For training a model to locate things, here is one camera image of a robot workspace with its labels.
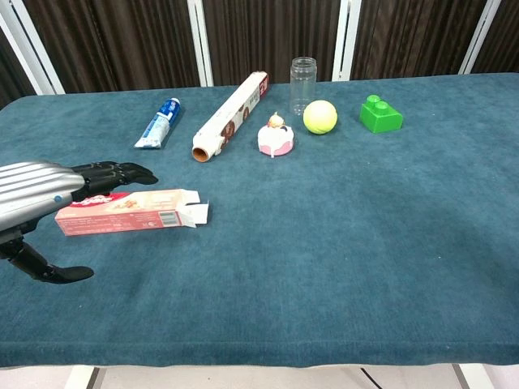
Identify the clear plastic jar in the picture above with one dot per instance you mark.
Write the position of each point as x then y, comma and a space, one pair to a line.
303, 83

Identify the dark brown screen panel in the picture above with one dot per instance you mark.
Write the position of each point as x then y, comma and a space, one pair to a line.
271, 32
500, 44
121, 40
10, 77
413, 36

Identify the pink toothpaste carton box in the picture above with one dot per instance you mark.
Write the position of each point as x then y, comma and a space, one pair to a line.
113, 219

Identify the blue white toothpaste tube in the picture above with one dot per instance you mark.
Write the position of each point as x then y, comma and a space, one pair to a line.
157, 126

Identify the teal table cloth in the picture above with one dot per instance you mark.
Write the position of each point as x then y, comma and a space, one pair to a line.
284, 243

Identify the pink white toy cake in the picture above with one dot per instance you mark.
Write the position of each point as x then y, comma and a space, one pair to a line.
276, 139

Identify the white screen frame post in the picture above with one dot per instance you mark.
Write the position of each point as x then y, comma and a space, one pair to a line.
480, 36
201, 44
345, 40
28, 48

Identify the long white wrap roll box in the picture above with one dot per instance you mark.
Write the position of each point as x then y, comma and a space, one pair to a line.
233, 117

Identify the yellow tennis ball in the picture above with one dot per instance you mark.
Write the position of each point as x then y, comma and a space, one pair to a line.
320, 117

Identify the white table leg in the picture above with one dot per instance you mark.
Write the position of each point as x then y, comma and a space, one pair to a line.
470, 377
81, 377

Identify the green building block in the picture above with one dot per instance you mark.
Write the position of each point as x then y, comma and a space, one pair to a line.
380, 117

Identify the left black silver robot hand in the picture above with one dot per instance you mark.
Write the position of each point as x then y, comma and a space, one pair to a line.
32, 186

